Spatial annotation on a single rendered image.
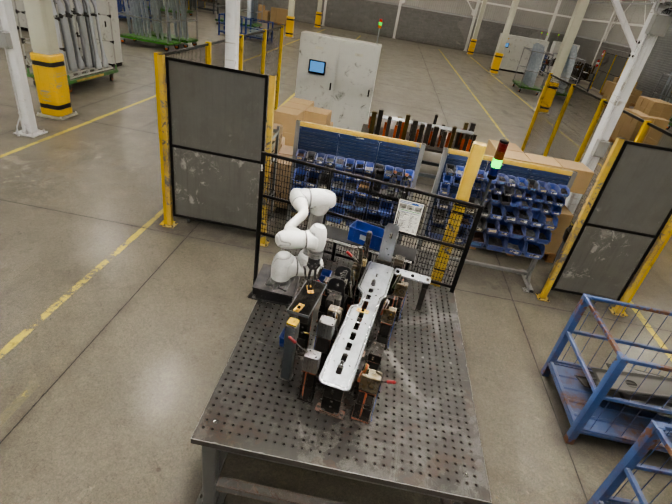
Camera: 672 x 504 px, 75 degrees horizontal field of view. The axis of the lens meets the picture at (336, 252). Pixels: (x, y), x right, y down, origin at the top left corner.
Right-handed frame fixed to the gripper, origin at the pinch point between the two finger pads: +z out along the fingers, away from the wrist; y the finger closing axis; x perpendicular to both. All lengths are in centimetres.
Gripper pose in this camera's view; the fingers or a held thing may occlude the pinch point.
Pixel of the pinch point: (310, 284)
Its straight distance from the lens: 271.7
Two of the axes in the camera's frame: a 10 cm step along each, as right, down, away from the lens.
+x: -1.5, -5.3, 8.3
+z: -1.5, 8.5, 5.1
